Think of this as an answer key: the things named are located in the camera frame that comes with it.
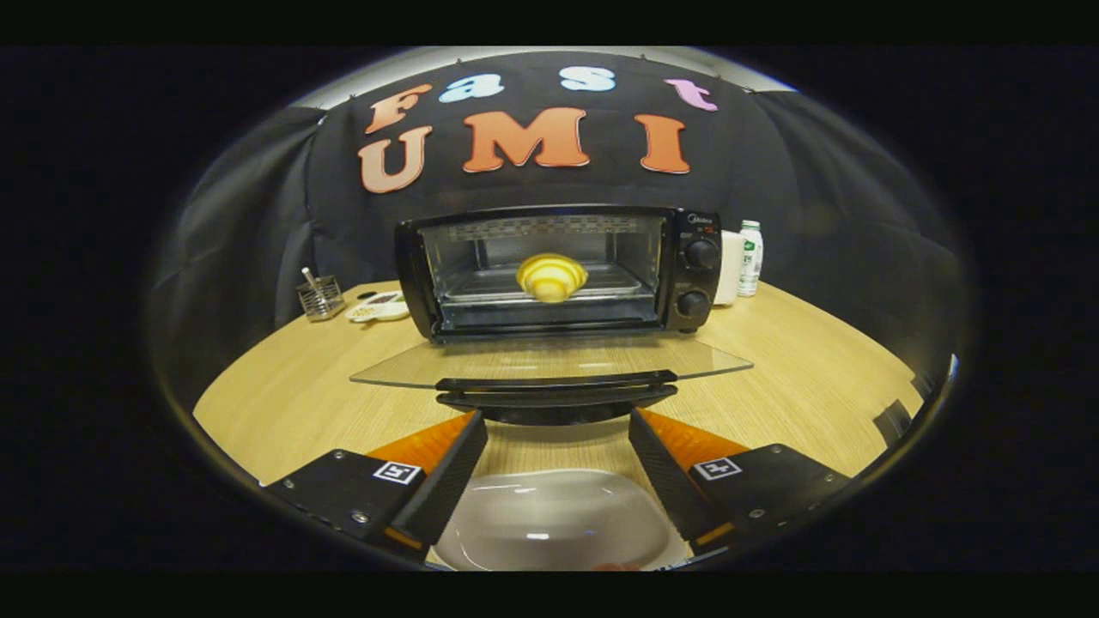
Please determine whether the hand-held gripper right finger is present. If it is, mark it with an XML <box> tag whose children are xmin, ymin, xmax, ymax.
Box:
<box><xmin>627</xmin><ymin>408</ymin><xmax>853</xmax><ymax>559</ymax></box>

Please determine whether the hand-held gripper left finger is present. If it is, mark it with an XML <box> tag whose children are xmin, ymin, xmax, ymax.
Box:
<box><xmin>262</xmin><ymin>410</ymin><xmax>489</xmax><ymax>560</ymax></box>

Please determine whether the black toaster oven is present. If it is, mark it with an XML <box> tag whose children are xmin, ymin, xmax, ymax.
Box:
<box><xmin>349</xmin><ymin>204</ymin><xmax>756</xmax><ymax>427</ymax></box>

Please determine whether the yellow croissant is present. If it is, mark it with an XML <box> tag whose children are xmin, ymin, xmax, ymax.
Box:
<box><xmin>515</xmin><ymin>253</ymin><xmax>591</xmax><ymax>305</ymax></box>

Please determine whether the white plate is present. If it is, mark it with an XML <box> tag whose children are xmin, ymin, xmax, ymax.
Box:
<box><xmin>433</xmin><ymin>469</ymin><xmax>673</xmax><ymax>573</ymax></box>

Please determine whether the small white dish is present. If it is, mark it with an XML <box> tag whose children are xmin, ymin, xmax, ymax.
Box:
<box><xmin>344</xmin><ymin>290</ymin><xmax>412</xmax><ymax>324</ymax></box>

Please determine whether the white box appliance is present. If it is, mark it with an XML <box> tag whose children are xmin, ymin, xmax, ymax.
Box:
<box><xmin>713</xmin><ymin>230</ymin><xmax>746</xmax><ymax>307</ymax></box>

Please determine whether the white plastic bottle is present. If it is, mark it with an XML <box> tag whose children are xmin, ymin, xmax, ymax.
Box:
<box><xmin>737</xmin><ymin>220</ymin><xmax>765</xmax><ymax>299</ymax></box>

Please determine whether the black backdrop cloth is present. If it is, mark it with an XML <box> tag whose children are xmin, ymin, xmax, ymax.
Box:
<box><xmin>148</xmin><ymin>50</ymin><xmax>975</xmax><ymax>413</ymax></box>

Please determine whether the wire utensil holder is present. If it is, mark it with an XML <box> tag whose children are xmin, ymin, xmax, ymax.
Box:
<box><xmin>295</xmin><ymin>267</ymin><xmax>348</xmax><ymax>324</ymax></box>

